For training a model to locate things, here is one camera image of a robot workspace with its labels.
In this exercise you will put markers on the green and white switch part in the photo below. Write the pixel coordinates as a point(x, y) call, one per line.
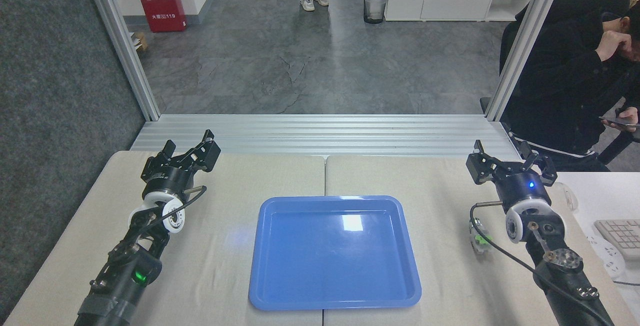
point(481, 239)

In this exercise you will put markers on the white computer mouse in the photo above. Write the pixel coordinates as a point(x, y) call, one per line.
point(569, 196)

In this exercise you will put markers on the dark mesh trash bin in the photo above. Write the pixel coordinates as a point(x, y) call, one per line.
point(375, 8)

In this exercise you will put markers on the small cardboard box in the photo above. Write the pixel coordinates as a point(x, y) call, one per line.
point(140, 42)

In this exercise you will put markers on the person's left hand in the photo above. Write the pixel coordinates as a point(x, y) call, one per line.
point(627, 115)

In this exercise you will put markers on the dark mobile phone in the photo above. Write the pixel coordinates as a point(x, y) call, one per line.
point(620, 122)

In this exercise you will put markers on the silver aluminium rail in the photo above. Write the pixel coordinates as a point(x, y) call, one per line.
point(325, 133)

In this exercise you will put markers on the silver aluminium post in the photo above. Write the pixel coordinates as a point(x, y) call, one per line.
point(122, 41)
point(525, 41)

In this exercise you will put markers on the white desk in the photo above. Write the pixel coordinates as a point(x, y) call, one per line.
point(600, 196)

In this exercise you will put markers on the person's right hand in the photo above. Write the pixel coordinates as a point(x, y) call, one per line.
point(611, 45)

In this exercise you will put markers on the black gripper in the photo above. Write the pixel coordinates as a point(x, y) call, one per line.
point(525, 190)
point(167, 178)

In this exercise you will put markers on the white keyboard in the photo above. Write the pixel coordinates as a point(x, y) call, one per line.
point(622, 238)

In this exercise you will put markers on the red fire extinguisher box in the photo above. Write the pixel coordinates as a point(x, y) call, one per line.
point(159, 1)

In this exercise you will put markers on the blue plastic tray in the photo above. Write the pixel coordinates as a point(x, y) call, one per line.
point(330, 266)

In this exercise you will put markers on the white power strip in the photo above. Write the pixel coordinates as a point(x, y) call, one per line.
point(607, 258)

